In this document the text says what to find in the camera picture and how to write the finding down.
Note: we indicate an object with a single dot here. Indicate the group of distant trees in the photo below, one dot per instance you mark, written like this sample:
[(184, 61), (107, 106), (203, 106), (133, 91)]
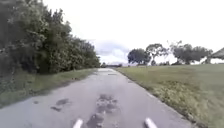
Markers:
[(137, 56)]

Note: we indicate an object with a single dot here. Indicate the grey asphalt road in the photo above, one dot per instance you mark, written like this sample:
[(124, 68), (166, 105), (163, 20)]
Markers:
[(133, 103)]

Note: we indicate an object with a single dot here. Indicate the robot's own part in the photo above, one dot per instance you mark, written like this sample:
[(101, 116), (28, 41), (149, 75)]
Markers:
[(150, 123), (77, 123)]

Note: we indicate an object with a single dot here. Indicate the dense row of trees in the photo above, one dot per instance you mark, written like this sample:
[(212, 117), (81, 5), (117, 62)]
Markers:
[(43, 43)]

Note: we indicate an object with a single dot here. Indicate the wide grass field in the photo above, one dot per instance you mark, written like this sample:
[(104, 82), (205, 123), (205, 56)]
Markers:
[(186, 83)]

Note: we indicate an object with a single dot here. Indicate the narrow grass verge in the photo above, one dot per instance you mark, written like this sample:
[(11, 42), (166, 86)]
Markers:
[(33, 86)]

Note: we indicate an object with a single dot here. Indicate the shelter with sloped roof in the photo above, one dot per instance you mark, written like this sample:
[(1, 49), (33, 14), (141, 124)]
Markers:
[(218, 54)]

